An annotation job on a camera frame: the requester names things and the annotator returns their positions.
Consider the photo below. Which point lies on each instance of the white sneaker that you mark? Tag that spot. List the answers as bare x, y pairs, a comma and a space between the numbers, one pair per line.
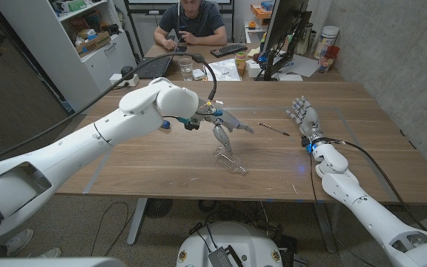
50, 253
19, 241

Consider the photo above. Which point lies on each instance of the grey table leg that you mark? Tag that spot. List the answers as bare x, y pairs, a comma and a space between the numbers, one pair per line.
325, 228
136, 222

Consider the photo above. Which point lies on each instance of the small orange box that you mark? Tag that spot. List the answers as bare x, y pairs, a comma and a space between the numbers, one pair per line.
251, 25

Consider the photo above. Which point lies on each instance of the black power adapter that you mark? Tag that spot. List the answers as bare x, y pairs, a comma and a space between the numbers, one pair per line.
127, 71

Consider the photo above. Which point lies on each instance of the person in dark shirt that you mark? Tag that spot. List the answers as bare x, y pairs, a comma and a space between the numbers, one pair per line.
198, 20

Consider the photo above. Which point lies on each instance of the white shelf cabinet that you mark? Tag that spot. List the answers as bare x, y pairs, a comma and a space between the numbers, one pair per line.
50, 55

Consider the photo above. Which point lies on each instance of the black computer mouse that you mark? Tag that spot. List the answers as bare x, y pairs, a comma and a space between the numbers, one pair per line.
198, 58

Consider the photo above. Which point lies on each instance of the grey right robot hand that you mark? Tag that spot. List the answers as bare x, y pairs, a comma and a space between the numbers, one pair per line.
309, 120

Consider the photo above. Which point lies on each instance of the orange flat box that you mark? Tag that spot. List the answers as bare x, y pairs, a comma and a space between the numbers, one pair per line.
259, 12

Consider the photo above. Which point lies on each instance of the white round canister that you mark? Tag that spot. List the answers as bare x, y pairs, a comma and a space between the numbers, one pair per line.
326, 41

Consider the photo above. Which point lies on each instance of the clear bag with white paper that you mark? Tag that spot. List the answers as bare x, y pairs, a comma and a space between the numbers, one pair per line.
224, 70

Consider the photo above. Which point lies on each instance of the small blue object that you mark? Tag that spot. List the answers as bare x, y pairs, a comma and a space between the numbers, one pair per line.
262, 59

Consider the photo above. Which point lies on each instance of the small white box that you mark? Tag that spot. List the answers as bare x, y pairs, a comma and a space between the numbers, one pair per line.
198, 74

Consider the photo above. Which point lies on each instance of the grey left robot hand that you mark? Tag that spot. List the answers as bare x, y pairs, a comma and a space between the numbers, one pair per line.
222, 118

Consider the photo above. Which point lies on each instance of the dark tall bottle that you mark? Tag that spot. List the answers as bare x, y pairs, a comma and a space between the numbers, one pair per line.
304, 39

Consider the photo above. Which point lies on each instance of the tan cup with colourful lid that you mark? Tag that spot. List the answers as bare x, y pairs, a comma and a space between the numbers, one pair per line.
240, 63

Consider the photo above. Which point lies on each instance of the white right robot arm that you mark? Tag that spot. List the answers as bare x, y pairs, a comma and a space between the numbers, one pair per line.
369, 207

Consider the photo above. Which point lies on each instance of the black computer monitor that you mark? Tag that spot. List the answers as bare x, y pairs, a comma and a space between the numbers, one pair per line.
284, 22

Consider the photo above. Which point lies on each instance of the black round floor fan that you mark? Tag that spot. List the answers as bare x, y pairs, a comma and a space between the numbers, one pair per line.
158, 207

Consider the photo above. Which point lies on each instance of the blue snack packet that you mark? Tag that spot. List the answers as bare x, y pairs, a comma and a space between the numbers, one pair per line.
269, 4

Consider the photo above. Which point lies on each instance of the black smartphone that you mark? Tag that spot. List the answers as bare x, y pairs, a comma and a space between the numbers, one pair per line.
182, 48

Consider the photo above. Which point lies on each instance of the black laptop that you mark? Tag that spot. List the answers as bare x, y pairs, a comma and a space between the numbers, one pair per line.
156, 68

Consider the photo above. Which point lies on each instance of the white power strip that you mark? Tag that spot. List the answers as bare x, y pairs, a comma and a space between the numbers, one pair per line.
132, 80

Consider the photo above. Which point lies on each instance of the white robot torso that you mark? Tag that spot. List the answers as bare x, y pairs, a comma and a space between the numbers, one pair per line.
232, 244

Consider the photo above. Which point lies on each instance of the white cardboard box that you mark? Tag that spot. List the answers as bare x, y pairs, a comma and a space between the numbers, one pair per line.
253, 69

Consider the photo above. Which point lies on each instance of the brown cardboard box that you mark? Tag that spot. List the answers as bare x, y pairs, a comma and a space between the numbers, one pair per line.
93, 43

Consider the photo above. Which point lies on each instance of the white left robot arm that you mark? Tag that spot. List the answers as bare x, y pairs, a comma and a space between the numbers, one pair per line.
87, 141

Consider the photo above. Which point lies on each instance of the white paper sheet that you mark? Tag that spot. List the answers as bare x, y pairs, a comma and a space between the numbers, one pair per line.
302, 66

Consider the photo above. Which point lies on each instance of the flat white box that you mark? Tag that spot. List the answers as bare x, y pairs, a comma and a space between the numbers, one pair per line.
290, 77

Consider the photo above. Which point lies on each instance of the black keyboard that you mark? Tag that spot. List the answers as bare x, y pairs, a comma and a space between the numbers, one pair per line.
228, 50

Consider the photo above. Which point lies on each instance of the clear drinking glass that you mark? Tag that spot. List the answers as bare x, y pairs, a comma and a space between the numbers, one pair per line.
186, 70

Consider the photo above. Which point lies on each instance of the black monitor stand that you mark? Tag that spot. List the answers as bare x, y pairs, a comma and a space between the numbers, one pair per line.
271, 66

